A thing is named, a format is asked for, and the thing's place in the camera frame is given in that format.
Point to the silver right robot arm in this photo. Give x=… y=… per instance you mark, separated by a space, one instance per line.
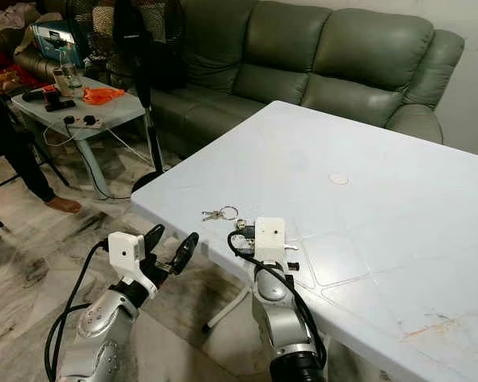
x=283 y=326

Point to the white power strip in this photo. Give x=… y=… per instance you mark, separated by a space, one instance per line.
x=81 y=121

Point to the black standing fan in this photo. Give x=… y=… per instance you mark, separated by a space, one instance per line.
x=143 y=48

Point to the clear glass bottle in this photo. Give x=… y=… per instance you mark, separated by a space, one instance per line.
x=71 y=70

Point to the black and red tool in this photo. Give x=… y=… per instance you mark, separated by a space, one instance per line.
x=52 y=99

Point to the blue cardboard box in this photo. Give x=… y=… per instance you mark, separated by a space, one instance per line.
x=56 y=41

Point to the person in black trousers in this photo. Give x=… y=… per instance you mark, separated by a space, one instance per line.
x=16 y=143

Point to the green leather sofa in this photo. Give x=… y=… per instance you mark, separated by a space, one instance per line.
x=311 y=56

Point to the white plastic table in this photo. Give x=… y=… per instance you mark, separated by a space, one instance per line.
x=374 y=231

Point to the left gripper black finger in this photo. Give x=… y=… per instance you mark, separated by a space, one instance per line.
x=186 y=251
x=154 y=239

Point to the orange plastic bag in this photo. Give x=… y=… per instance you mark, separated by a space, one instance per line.
x=103 y=95

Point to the small grey side table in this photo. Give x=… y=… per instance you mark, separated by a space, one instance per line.
x=119 y=113

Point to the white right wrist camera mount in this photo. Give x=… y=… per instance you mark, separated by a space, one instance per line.
x=270 y=237

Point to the round white table cap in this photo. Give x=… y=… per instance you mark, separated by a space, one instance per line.
x=338 y=179

